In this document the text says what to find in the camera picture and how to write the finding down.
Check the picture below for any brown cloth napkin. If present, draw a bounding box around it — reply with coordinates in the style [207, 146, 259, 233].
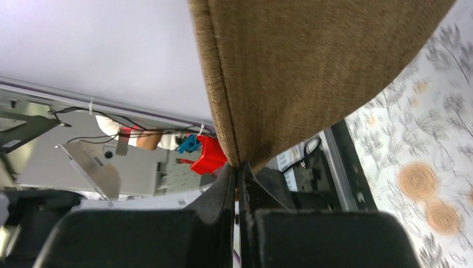
[189, 1, 453, 170]

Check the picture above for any red plastic bin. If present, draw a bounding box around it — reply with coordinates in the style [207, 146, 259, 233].
[176, 135, 227, 175]

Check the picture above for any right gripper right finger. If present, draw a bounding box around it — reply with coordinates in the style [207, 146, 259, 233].
[238, 163, 420, 267]

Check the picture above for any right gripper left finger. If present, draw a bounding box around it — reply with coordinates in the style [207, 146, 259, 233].
[34, 165, 235, 267]

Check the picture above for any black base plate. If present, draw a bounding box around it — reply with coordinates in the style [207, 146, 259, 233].
[281, 119, 378, 212]

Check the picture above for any floral tablecloth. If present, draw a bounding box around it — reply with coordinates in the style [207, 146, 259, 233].
[345, 1, 472, 267]

